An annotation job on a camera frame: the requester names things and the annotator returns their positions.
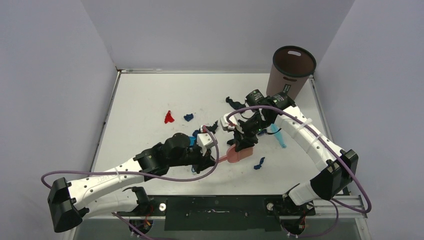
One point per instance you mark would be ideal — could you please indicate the brown waste bin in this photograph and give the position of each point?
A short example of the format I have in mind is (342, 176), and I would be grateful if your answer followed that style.
(290, 70)

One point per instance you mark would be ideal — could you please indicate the teal paper scrap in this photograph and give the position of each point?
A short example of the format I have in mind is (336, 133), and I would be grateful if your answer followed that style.
(276, 132)

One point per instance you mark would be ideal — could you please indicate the small dark blue scrap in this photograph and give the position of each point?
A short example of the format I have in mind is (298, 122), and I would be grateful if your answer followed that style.
(188, 117)

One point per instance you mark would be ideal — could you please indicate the black paper scrap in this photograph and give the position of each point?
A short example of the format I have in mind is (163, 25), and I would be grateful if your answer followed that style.
(236, 105)
(231, 142)
(209, 128)

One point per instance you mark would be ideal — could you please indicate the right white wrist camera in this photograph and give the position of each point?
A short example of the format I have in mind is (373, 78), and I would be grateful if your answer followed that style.
(226, 125)

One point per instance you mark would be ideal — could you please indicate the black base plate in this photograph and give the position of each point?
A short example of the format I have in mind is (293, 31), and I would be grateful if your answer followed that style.
(222, 212)

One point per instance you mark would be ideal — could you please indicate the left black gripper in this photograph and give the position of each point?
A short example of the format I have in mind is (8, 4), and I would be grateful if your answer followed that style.
(203, 161)

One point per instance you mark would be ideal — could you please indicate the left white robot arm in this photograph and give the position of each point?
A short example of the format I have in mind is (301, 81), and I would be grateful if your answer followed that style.
(117, 189)

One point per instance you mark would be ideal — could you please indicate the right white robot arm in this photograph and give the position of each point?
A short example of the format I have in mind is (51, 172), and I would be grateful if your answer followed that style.
(336, 167)

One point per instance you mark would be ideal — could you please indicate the black paper scrap far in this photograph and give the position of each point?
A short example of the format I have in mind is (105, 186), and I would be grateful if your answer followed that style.
(236, 105)

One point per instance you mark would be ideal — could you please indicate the red paper scrap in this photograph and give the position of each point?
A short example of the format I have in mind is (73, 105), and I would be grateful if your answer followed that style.
(168, 117)

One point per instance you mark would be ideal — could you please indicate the pink hand brush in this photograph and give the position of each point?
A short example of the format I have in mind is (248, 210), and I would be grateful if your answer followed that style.
(233, 156)

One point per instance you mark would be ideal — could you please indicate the dark blue scrap right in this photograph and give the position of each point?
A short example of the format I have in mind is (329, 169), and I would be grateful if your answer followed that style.
(262, 132)

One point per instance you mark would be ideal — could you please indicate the dark blue scrap near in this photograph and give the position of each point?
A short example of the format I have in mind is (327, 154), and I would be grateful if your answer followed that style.
(259, 165)

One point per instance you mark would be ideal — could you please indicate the blue dustpan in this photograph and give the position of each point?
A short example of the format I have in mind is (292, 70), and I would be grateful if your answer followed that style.
(193, 141)

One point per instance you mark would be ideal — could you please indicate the black paper scrap left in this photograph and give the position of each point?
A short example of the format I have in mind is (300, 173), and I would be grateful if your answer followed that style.
(209, 128)

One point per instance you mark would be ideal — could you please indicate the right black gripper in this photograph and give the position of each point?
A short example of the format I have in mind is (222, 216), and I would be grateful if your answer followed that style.
(247, 135)

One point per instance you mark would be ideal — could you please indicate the black paper scrap centre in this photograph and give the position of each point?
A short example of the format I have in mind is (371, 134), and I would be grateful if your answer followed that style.
(231, 142)

